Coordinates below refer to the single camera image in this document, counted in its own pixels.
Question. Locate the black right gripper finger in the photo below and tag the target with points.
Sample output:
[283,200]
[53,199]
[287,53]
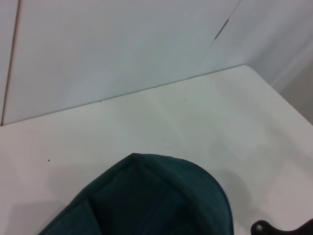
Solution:
[262,228]

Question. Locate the dark teal fabric bag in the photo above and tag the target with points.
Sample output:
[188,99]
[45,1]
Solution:
[151,195]

